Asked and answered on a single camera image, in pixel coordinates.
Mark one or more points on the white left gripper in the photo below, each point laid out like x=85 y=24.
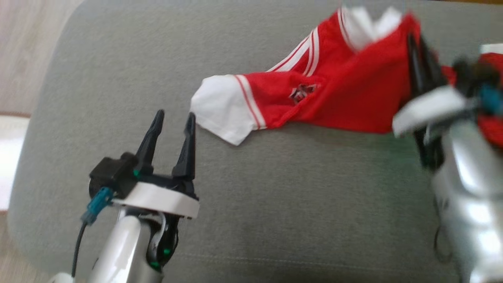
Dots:
x=161 y=198

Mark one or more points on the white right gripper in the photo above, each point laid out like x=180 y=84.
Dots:
x=428 y=110

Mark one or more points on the red shirt with white sleeves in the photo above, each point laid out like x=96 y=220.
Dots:
x=346 y=90

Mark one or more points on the red Bulls 23 shorts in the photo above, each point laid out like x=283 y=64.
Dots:
x=491 y=125

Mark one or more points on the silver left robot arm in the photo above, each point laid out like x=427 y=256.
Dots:
x=118 y=251

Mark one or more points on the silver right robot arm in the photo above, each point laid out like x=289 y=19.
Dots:
x=471 y=204

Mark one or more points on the grey fabric sofa seat cushion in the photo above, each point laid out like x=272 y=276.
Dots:
x=255 y=204

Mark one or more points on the white basket with brown rim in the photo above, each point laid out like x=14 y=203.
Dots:
x=10 y=165

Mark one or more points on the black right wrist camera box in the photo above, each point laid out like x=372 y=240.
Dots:
x=471 y=74

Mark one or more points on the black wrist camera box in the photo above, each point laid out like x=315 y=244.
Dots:
x=112 y=175
x=471 y=74

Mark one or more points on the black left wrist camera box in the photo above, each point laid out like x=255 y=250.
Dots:
x=112 y=175

